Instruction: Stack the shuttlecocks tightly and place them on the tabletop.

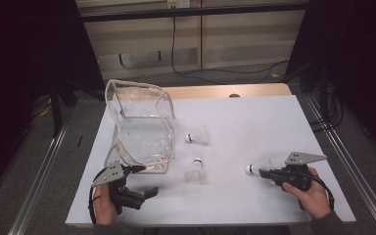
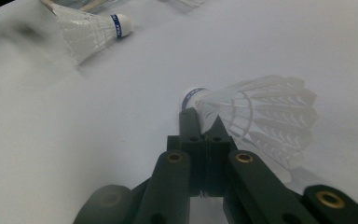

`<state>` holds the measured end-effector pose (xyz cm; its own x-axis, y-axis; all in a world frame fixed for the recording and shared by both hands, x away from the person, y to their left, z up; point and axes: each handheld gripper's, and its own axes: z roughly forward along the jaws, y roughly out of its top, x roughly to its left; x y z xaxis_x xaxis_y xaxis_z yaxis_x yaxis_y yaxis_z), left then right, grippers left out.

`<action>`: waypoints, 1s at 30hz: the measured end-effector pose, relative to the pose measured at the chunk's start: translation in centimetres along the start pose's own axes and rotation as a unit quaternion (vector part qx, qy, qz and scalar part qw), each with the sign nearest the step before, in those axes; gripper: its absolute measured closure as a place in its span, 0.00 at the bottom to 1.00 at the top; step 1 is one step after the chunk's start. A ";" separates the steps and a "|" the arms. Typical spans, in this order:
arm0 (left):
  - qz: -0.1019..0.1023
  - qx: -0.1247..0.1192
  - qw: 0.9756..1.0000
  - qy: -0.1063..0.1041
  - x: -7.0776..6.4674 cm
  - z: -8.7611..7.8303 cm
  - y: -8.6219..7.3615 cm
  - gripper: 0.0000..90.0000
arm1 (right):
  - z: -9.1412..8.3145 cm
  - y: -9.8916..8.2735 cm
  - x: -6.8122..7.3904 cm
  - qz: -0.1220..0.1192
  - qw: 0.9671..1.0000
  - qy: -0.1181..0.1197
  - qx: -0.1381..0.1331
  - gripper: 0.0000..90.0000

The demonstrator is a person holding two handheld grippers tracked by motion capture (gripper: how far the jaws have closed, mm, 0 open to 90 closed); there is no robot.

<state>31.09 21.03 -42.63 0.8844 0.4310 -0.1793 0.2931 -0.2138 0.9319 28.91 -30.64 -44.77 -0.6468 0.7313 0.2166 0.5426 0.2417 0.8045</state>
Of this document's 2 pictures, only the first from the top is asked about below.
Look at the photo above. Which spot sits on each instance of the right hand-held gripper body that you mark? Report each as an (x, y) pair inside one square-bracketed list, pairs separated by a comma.
[(295, 176)]

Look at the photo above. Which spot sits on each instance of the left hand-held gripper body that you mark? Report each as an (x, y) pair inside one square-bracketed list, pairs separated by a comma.
[(111, 174)]

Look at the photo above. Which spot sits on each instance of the white feather shuttlecock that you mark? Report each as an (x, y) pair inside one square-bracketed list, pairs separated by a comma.
[(196, 173), (199, 135), (250, 168)]

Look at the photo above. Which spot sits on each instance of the transparent bag with beige trim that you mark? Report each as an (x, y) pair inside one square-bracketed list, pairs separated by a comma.
[(143, 137)]

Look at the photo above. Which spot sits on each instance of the person's right hand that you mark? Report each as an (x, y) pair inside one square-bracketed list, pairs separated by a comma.
[(316, 199)]

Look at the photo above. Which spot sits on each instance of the person's left hand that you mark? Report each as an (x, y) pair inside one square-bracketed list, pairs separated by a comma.
[(103, 205)]

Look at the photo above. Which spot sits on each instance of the white table cover sheet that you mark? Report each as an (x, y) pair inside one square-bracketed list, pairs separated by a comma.
[(248, 130)]

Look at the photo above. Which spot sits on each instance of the small black stick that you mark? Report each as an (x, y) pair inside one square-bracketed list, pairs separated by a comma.
[(79, 141)]

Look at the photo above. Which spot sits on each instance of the dark table grommet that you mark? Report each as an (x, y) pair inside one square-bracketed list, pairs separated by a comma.
[(234, 95)]

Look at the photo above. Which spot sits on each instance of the black curtain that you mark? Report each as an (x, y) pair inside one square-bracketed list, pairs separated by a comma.
[(355, 49), (19, 65)]

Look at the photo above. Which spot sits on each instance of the black horizontal bar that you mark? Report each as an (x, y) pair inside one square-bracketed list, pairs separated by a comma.
[(143, 14)]

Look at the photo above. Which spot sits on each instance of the aluminium floor rail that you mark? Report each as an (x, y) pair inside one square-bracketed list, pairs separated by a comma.
[(42, 173), (355, 173)]

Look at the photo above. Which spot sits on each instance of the black stand post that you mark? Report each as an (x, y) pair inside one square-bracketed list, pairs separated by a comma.
[(56, 111)]

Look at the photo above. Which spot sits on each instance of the white wall outlet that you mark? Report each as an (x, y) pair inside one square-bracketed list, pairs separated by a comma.
[(178, 3)]

